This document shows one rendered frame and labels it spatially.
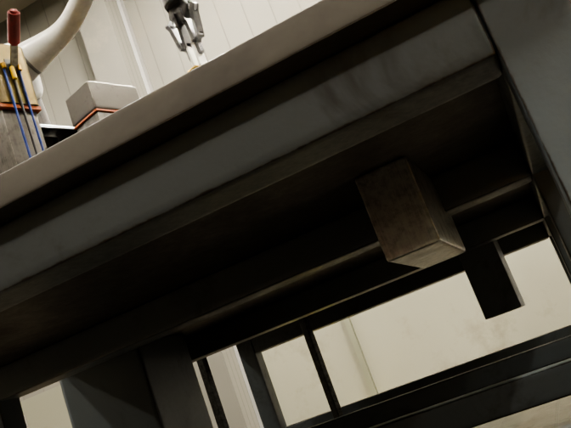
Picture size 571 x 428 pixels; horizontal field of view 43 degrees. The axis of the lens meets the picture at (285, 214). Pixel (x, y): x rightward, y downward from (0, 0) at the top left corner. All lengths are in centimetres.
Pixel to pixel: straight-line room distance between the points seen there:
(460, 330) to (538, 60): 462
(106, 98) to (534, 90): 94
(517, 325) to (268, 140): 456
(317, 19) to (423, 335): 467
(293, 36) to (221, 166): 16
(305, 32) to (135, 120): 21
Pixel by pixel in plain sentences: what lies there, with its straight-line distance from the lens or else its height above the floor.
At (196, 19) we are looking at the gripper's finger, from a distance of 208.
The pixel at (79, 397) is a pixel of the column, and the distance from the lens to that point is 238.
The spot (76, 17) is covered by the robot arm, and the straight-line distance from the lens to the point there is 218.
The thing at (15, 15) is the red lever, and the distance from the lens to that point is 131.
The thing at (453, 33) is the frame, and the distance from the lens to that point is 77.
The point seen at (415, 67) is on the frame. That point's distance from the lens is 76.
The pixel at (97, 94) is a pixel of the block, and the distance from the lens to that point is 147.
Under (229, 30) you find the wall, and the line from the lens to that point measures 621.
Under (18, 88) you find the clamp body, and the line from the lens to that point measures 132.
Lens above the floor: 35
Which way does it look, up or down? 13 degrees up
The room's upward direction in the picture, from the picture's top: 20 degrees counter-clockwise
